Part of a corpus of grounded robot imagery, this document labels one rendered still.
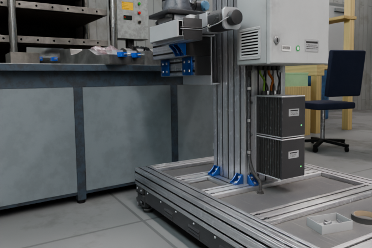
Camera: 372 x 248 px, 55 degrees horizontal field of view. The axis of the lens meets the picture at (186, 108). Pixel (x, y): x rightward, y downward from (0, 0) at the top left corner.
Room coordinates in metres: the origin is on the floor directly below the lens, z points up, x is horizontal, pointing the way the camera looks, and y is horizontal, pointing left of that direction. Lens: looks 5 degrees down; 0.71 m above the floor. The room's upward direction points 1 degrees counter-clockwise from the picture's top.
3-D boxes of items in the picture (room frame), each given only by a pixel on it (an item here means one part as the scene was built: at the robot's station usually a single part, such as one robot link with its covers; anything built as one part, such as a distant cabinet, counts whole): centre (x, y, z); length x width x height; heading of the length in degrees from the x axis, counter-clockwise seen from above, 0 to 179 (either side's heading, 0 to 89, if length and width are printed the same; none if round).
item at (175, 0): (1.84, 0.04, 1.09); 0.15 x 0.15 x 0.10
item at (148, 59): (2.55, 0.29, 0.87); 0.50 x 0.26 x 0.14; 34
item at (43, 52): (2.91, 1.19, 0.87); 0.50 x 0.27 x 0.17; 34
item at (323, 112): (3.53, -1.37, 0.48); 0.56 x 0.53 x 0.96; 36
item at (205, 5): (2.71, -0.12, 1.25); 0.11 x 0.11 x 0.08; 34
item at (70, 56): (2.28, 0.54, 0.85); 0.50 x 0.26 x 0.11; 51
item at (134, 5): (3.25, 0.50, 0.73); 0.30 x 0.22 x 1.47; 124
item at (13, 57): (2.09, 0.95, 0.83); 0.20 x 0.15 x 0.07; 34
